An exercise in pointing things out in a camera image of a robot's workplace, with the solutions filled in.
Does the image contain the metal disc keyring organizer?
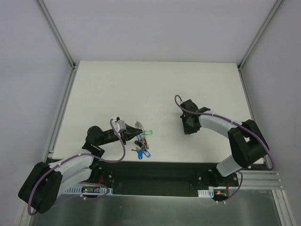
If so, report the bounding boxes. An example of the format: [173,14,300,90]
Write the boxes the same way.
[135,121,149,150]

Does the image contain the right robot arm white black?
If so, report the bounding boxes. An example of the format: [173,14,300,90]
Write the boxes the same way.
[174,95,269,186]

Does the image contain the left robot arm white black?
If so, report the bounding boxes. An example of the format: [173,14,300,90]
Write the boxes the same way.
[18,118,144,216]

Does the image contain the blue key tag outer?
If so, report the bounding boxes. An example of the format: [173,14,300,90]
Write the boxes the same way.
[137,150,143,160]

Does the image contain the blue key tag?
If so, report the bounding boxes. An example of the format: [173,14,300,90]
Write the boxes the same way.
[137,150,143,160]
[143,150,151,158]

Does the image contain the blue key tag inner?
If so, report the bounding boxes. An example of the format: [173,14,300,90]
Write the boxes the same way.
[143,150,151,158]

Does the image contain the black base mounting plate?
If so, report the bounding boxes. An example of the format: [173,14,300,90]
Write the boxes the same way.
[83,161,238,197]

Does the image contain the black tag key on ring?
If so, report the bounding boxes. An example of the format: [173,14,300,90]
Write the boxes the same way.
[135,141,142,146]

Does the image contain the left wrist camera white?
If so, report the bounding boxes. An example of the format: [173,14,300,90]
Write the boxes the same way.
[111,118,126,133]

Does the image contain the green tag key on ring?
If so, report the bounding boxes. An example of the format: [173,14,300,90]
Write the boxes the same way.
[143,130,153,136]

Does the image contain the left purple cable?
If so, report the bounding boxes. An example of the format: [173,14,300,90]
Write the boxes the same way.
[27,117,127,216]

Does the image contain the purple cable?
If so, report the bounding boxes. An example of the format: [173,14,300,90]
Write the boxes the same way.
[27,117,127,216]
[174,94,276,208]

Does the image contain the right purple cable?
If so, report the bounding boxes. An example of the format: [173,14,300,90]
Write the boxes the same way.
[174,94,276,208]

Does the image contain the right slotted cable duct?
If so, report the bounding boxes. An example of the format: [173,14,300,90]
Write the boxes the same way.
[198,189,214,198]

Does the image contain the slotted cable duct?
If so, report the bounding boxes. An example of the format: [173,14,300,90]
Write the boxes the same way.
[63,185,107,195]
[198,189,214,198]

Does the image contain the left slotted cable duct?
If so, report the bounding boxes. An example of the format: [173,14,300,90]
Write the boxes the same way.
[63,185,107,195]

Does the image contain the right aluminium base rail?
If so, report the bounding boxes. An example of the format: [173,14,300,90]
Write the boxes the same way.
[237,170,284,190]

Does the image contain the right aluminium frame post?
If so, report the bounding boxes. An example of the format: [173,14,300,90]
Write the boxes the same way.
[238,0,285,72]

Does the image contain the aluminium frame post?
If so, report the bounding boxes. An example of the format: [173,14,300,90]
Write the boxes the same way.
[238,0,285,72]
[36,0,78,69]

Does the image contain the left aluminium frame post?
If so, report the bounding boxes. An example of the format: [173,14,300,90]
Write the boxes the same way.
[36,0,78,69]

